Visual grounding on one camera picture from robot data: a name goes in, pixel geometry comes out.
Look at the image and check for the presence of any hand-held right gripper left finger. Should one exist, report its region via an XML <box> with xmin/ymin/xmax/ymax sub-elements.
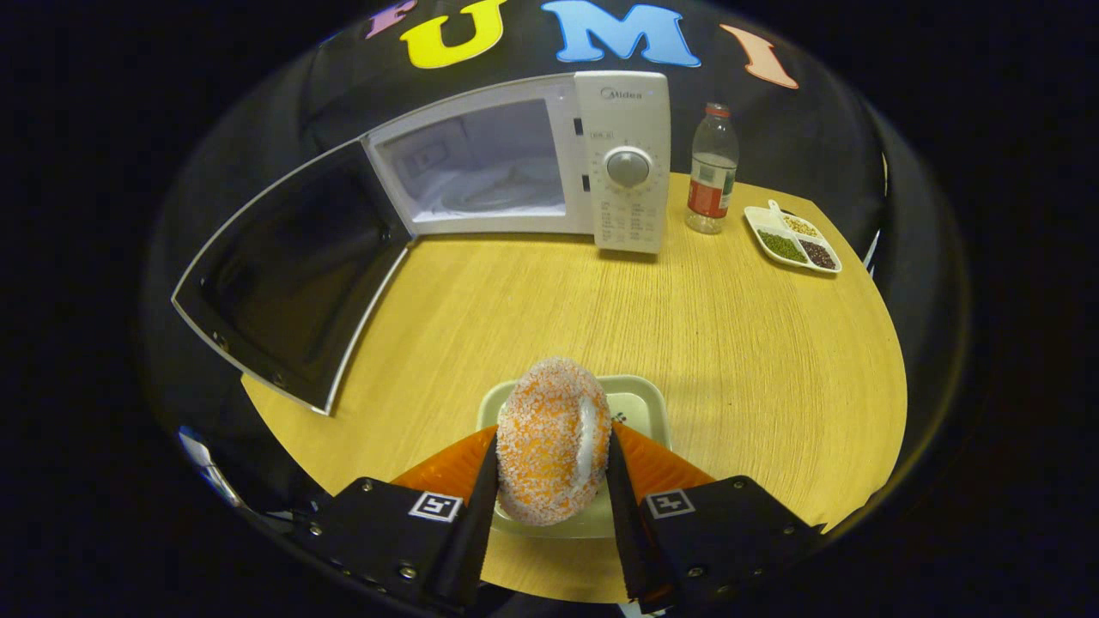
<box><xmin>288</xmin><ymin>425</ymin><xmax>501</xmax><ymax>612</ymax></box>

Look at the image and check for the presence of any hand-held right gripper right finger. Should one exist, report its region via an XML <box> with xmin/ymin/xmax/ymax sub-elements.
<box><xmin>605</xmin><ymin>421</ymin><xmax>825</xmax><ymax>612</ymax></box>

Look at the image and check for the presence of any sugared orange doughnut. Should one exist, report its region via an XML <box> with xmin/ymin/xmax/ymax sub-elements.
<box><xmin>496</xmin><ymin>356</ymin><xmax>612</xmax><ymax>526</ymax></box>

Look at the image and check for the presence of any white microwave oven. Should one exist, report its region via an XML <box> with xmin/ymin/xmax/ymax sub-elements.
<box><xmin>172</xmin><ymin>70</ymin><xmax>672</xmax><ymax>416</ymax></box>

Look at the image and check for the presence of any pale green square plate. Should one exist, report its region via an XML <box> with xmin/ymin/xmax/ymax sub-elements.
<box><xmin>477</xmin><ymin>375</ymin><xmax>672</xmax><ymax>540</ymax></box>

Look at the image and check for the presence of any white divided dish of beans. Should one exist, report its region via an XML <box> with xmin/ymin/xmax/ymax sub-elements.
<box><xmin>744</xmin><ymin>199</ymin><xmax>843</xmax><ymax>276</ymax></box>

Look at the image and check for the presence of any clear bottle with red label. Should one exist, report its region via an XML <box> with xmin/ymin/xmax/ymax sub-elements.
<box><xmin>685</xmin><ymin>103</ymin><xmax>740</xmax><ymax>235</ymax></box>

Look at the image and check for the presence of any black backdrop cloth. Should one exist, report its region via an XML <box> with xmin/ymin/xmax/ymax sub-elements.
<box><xmin>142</xmin><ymin>0</ymin><xmax>971</xmax><ymax>550</ymax></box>

